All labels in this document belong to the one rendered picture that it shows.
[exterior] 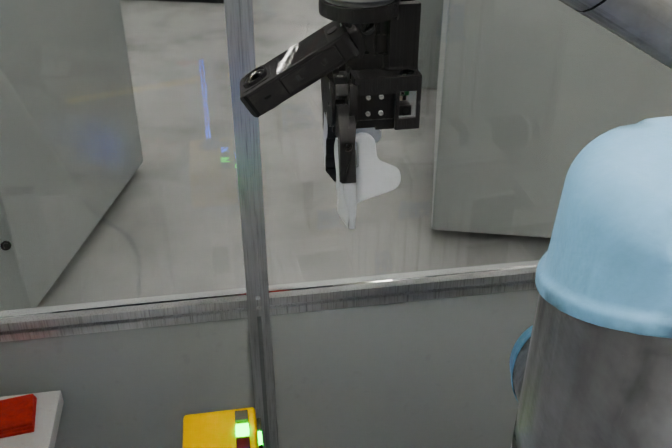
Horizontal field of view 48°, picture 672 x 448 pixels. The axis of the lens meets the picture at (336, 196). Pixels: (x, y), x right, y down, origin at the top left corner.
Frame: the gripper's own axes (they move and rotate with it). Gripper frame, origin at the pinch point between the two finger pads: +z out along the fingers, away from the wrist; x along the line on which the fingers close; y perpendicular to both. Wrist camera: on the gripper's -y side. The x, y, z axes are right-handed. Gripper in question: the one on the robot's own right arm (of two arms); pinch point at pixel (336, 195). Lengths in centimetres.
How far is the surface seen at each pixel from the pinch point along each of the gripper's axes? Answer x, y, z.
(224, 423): 9.9, -13.9, 40.7
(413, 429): 45, 24, 88
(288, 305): 45, -2, 50
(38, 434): 32, -46, 62
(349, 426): 45, 10, 84
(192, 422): 10.7, -18.2, 40.7
